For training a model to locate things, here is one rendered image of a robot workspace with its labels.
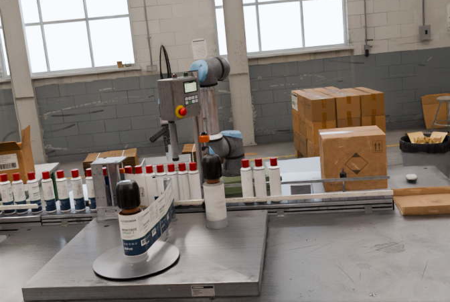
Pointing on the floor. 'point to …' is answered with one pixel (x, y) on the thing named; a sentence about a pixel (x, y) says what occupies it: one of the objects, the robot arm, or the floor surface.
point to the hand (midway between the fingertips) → (167, 159)
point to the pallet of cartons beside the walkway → (333, 114)
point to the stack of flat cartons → (114, 157)
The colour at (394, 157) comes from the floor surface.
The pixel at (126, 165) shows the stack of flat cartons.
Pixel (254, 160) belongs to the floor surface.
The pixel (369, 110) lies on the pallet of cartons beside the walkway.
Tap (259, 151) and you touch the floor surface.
